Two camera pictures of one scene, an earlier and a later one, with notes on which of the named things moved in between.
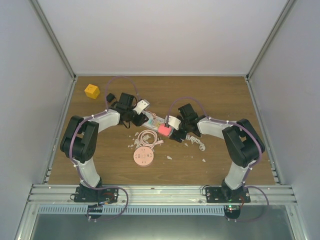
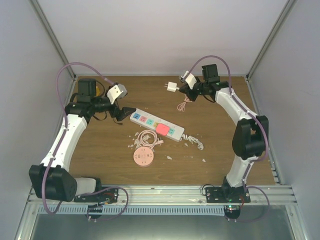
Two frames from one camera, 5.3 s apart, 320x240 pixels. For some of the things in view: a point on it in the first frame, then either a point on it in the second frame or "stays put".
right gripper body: [176, 136] → [192, 97]
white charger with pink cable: [153, 114] → [181, 106]
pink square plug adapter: [164, 130] stays put
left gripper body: [137, 122] → [114, 112]
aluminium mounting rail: [62, 195] stays put
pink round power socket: [143, 156] stays put
